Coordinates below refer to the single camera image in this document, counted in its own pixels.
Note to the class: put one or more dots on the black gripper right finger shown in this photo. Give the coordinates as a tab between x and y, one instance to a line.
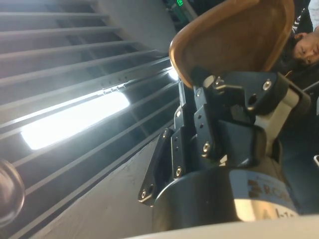
244	87

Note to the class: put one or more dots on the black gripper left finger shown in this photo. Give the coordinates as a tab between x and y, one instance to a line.
203	124

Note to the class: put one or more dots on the long ceiling light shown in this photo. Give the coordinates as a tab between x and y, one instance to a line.
74	119

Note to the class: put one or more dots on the green lit sign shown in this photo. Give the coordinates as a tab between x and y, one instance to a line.
180	2

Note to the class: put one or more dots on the brown cup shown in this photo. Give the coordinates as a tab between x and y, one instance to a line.
236	37

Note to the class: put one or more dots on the person in dark clothing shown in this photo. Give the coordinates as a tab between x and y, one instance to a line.
305	49

